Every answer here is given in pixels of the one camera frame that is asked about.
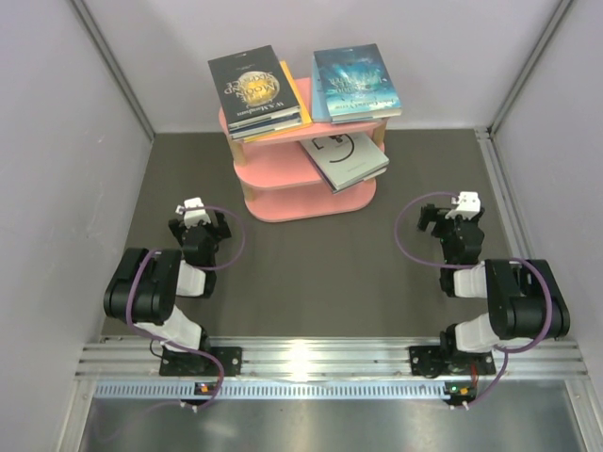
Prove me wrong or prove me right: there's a purple Robinson Crusoe book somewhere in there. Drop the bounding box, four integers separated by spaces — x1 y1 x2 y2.
331 165 388 194

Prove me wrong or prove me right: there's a grey white book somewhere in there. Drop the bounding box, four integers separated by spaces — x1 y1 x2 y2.
301 132 389 188

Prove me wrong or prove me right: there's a navy blue book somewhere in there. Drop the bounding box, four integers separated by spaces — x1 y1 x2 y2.
229 113 302 139

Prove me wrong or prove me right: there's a yellow book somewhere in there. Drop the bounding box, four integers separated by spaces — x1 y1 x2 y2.
242 60 313 143

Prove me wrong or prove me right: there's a black moon cover book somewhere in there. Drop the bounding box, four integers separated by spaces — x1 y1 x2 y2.
208 45 301 129

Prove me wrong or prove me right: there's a light blue cat book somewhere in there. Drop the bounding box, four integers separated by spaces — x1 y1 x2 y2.
311 60 331 123

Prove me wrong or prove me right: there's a teal ocean cover book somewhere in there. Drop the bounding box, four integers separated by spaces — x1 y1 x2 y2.
314 43 402 123

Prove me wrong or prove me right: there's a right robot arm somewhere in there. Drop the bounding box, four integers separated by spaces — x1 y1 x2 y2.
409 203 571 379

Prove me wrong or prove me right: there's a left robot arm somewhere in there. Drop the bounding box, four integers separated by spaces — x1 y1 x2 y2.
104 210 232 376

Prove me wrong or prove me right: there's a pink three-tier shelf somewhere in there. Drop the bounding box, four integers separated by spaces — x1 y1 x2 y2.
217 76 390 224

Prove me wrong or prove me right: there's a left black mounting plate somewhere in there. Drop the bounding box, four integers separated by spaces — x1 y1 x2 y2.
158 347 243 377

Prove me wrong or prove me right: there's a black mounting plate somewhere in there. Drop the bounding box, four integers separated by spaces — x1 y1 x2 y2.
158 347 243 377
409 345 497 379

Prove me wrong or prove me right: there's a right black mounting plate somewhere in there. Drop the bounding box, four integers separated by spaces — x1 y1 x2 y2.
409 345 497 379

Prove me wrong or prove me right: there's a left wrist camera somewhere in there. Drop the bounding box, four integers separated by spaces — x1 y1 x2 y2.
175 197 212 229

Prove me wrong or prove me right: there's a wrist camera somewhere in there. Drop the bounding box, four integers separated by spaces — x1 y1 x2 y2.
445 191 481 220
175 197 212 229

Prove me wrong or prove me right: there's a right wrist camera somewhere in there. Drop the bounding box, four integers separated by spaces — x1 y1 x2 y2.
445 191 481 220

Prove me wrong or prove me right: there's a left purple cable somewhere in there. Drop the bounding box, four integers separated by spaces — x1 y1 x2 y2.
124 205 247 413

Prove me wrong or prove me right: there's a purple cable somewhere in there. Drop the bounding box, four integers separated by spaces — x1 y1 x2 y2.
124 205 247 413
394 191 555 411

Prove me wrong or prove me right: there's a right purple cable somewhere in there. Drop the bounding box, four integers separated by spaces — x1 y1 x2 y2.
394 191 555 411

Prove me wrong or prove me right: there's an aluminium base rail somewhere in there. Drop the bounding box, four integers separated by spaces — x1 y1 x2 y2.
74 334 590 401

